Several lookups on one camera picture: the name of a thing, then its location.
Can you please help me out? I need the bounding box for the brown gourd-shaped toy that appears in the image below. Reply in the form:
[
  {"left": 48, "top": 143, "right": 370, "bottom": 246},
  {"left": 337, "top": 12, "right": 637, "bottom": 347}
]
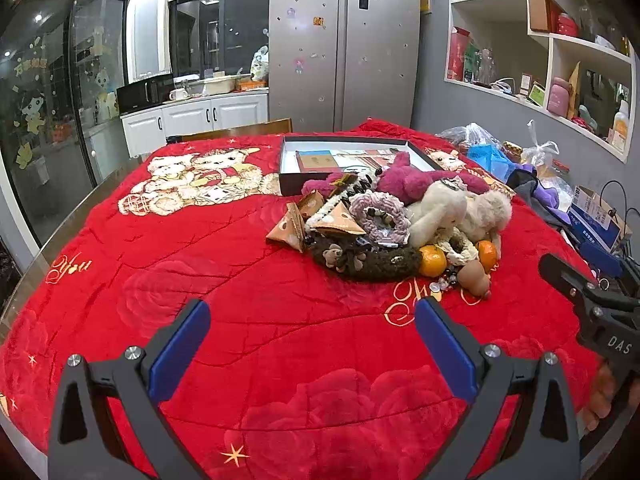
[{"left": 457, "top": 260, "right": 490, "bottom": 298}]

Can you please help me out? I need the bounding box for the white plush lamb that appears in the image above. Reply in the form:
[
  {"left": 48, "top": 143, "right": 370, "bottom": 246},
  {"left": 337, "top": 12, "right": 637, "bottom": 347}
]
[{"left": 407, "top": 179, "right": 468, "bottom": 248}]

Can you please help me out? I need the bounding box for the magenta plush bear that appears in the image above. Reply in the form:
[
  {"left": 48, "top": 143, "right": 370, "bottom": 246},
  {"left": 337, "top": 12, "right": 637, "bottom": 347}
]
[{"left": 299, "top": 152, "right": 489, "bottom": 205}]

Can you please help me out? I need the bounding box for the pink knitted scrunchie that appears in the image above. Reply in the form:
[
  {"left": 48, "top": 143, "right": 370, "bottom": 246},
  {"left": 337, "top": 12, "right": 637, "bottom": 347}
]
[{"left": 349, "top": 190, "right": 411, "bottom": 247}]

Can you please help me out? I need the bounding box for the black white fuzzy hair clip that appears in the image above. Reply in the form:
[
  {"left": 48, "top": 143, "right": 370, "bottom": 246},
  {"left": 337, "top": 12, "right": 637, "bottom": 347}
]
[{"left": 305, "top": 169, "right": 382, "bottom": 232}]

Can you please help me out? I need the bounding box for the orange triangular snack packet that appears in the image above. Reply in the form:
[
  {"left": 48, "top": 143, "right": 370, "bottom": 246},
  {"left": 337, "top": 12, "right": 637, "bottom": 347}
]
[{"left": 266, "top": 203, "right": 305, "bottom": 252}]

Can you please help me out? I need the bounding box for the person right hand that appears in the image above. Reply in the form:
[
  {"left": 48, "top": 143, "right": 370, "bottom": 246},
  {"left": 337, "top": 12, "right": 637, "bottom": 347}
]
[{"left": 582, "top": 362, "right": 618, "bottom": 432}]

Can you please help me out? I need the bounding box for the blue white cardboard box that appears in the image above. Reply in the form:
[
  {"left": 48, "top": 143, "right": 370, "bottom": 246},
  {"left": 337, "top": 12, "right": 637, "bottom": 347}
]
[{"left": 567, "top": 185, "right": 632, "bottom": 252}]

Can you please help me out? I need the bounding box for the purple cloth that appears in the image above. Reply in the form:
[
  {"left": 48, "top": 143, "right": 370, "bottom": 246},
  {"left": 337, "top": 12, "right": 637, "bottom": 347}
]
[{"left": 506, "top": 164, "right": 560, "bottom": 209}]

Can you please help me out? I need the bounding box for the orange tangerine right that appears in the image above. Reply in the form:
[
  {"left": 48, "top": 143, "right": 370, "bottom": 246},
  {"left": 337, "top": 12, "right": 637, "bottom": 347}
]
[{"left": 475, "top": 240, "right": 499, "bottom": 274}]

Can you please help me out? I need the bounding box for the orange tangerine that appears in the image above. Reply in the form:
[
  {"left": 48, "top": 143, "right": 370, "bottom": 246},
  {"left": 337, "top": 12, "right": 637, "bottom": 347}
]
[
  {"left": 475, "top": 240, "right": 499, "bottom": 274},
  {"left": 419, "top": 245, "right": 448, "bottom": 278}
]

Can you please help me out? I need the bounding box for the cream lace scrunchie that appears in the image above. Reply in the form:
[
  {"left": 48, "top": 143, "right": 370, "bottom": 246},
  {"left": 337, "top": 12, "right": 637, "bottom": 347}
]
[{"left": 434, "top": 229, "right": 478, "bottom": 266}]

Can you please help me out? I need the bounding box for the clear plastic bag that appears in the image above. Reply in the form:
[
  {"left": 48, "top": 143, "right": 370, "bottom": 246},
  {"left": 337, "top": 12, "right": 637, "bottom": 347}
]
[{"left": 521, "top": 119, "right": 560, "bottom": 169}]

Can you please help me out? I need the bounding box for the orange tangerine left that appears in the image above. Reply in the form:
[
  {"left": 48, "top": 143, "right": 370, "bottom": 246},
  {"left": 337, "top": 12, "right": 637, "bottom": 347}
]
[{"left": 419, "top": 245, "right": 448, "bottom": 278}]

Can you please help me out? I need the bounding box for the blue plastic bag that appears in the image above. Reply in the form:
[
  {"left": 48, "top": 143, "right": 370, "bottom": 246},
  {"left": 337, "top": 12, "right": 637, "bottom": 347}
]
[{"left": 466, "top": 144, "right": 515, "bottom": 183}]

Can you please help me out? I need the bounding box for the pink container on shelf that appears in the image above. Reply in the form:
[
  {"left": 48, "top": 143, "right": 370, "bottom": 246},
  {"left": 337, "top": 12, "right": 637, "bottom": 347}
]
[{"left": 547, "top": 77, "right": 572, "bottom": 117}]

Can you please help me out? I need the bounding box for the red teddy bear blanket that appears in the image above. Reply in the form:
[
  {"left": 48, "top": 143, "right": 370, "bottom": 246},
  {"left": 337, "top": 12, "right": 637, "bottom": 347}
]
[{"left": 0, "top": 118, "right": 604, "bottom": 480}]

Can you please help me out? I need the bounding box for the dark brown plush wreath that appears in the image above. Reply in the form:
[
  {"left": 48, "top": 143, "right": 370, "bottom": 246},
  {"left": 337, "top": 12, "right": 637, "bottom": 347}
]
[{"left": 305, "top": 232, "right": 422, "bottom": 282}]

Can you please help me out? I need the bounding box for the red box on shelf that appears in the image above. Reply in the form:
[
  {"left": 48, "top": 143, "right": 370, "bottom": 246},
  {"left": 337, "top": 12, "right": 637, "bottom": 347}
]
[{"left": 447, "top": 27, "right": 470, "bottom": 81}]

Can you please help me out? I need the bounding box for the white kitchen cabinet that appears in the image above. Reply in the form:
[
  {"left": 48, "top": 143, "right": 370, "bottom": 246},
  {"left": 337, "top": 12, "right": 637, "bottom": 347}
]
[{"left": 122, "top": 88, "right": 269, "bottom": 157}]

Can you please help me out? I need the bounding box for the black shallow gift box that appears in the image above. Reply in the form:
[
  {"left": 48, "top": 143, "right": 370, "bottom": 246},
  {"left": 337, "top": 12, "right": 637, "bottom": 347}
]
[{"left": 279, "top": 136, "right": 442, "bottom": 196}]

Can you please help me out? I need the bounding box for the black microwave oven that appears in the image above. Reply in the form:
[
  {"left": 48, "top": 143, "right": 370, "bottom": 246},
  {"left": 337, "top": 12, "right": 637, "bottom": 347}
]
[{"left": 116, "top": 73, "right": 175, "bottom": 115}]

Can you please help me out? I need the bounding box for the wooden chair back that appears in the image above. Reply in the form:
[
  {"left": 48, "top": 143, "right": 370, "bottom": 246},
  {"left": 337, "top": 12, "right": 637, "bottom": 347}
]
[{"left": 167, "top": 118, "right": 293, "bottom": 144}]

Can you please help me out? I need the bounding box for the silver double-door refrigerator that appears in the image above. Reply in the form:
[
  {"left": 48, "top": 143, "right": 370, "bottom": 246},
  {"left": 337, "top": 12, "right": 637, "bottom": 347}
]
[{"left": 269, "top": 0, "right": 420, "bottom": 132}]

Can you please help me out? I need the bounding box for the glass sliding door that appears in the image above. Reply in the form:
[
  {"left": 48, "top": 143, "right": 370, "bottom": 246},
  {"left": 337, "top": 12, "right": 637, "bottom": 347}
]
[{"left": 1, "top": 0, "right": 129, "bottom": 244}]

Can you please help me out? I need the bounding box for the white wall shelf unit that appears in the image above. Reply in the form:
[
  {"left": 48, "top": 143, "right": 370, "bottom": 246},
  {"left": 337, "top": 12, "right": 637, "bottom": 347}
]
[{"left": 444, "top": 0, "right": 639, "bottom": 162}]

